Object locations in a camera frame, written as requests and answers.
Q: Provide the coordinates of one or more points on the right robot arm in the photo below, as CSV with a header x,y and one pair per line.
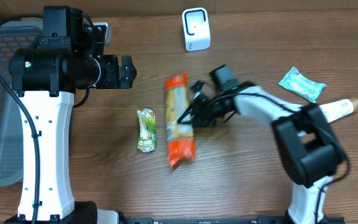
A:
x,y
309,150

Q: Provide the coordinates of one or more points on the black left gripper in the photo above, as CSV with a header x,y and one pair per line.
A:
x,y
126,72

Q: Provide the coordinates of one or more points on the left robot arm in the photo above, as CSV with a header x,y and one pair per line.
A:
x,y
45,79

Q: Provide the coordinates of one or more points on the white shampoo tube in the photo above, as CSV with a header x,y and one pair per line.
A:
x,y
338,109

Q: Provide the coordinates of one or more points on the white barcode scanner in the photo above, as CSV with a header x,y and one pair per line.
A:
x,y
196,29

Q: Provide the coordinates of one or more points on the teal wipes packet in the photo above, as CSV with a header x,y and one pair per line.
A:
x,y
294,81

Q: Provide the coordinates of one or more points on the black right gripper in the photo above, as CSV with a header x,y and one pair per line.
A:
x,y
202,101

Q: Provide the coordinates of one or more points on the green yellow snack packet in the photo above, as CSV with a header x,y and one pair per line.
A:
x,y
147,130

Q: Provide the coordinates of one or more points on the grey plastic shopping basket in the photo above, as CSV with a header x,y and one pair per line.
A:
x,y
13,35

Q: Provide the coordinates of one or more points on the orange spaghetti package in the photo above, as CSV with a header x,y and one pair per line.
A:
x,y
179,134

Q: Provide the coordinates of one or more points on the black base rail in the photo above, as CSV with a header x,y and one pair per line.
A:
x,y
259,220

